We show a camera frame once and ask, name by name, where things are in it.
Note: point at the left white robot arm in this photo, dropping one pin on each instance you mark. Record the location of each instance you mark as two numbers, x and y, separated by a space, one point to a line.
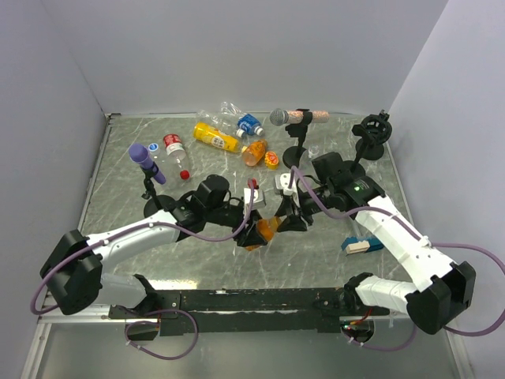
79 271

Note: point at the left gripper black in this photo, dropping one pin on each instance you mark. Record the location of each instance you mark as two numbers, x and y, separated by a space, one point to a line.
252 237

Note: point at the black microphone stand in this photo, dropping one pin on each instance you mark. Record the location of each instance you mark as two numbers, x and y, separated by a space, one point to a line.
291 156

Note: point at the red label clear bottle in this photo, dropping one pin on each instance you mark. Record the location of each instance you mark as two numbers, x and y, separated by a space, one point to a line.
177 159

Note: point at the blue white loose cap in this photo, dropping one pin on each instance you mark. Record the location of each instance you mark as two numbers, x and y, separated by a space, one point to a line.
153 148

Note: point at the blue beige toy brick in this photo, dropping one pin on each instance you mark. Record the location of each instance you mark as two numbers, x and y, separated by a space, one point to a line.
354 245

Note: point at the silver head microphone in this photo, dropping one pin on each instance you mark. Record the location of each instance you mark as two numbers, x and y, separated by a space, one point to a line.
279 117

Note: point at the orange bottle red cap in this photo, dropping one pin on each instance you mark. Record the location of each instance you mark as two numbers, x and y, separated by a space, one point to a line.
266 229

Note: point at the yellow orange toy block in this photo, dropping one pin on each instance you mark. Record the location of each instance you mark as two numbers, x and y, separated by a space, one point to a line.
271 160

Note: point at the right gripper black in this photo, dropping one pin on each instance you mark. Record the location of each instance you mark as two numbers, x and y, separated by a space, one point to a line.
293 222

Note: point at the blue label clear bottle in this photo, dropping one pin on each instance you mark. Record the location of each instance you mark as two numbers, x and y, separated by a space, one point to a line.
244 124

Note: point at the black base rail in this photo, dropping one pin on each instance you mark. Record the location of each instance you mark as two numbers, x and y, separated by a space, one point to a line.
177 312

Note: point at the small red bottle cap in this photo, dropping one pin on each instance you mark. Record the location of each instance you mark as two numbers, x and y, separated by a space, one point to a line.
184 174

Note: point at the black clamp stand rear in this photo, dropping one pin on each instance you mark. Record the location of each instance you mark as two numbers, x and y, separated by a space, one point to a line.
372 138

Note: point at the clear bottle green-print white cap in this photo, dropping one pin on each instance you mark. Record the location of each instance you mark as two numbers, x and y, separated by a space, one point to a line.
313 151

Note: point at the yellow lemon drink bottle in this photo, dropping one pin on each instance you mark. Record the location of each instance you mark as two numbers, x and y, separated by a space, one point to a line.
211 136

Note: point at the orange juice bottle lying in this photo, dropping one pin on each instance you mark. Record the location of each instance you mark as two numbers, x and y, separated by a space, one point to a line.
253 153

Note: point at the purple microphone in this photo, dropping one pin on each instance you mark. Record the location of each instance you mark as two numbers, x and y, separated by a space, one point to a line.
140 155

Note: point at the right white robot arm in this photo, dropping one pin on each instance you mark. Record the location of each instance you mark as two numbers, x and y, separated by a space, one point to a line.
439 288

